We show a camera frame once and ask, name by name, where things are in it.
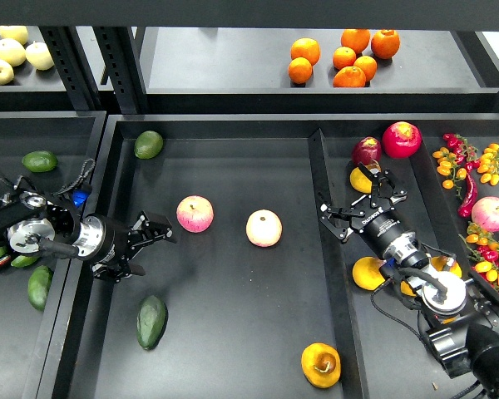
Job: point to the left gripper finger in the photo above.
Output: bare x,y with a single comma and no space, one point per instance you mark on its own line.
116,272
150,228

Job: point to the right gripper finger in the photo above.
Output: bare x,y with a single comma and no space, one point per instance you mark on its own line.
338,219
384,187

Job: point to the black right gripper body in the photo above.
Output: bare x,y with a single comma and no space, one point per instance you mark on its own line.
381,228

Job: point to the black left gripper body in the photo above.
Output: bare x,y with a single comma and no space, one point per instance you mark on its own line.
104,241

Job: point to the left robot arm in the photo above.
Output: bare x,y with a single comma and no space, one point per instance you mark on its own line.
33,222

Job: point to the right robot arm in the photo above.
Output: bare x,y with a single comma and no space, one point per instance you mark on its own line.
457,318

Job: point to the green avocado top centre tray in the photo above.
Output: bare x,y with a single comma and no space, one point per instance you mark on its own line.
148,145

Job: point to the green avocado tray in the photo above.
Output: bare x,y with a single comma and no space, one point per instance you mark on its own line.
40,161
148,145

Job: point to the green avocado left tray top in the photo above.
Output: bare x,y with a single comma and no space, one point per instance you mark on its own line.
40,161

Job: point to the dark red apple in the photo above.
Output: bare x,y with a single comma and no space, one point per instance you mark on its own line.
366,151

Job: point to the bright red apple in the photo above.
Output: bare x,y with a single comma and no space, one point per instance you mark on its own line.
401,140

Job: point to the pink red apple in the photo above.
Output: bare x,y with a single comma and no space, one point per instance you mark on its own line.
195,213

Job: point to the pale pink apple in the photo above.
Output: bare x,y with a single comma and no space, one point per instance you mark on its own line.
263,228

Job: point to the red chili pepper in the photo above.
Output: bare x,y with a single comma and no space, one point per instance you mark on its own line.
469,199

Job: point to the cherry tomato bunch upper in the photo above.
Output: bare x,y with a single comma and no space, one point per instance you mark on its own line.
459,159

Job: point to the cherry tomato bunch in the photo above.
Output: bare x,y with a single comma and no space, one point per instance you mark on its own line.
459,159
483,252

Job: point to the black left tray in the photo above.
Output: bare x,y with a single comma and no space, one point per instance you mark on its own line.
32,343

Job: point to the black tray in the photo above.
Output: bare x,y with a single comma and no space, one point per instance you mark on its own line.
32,343
238,316

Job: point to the pink apple right tray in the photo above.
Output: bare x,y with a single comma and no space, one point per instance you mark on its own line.
485,213

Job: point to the black centre tray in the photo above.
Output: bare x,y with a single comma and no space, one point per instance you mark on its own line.
238,316

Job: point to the cherry tomato bunch lower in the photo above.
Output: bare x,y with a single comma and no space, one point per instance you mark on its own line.
483,252

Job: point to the orange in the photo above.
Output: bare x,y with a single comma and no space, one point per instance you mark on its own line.
343,57
385,43
368,65
300,70
349,76
356,39
307,48

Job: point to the black tray divider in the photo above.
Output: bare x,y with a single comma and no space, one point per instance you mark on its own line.
345,327

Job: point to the black upper shelf board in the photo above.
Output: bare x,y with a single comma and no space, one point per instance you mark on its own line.
415,15

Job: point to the black shelf upright post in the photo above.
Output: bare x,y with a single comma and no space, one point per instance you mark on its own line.
73,68
122,62

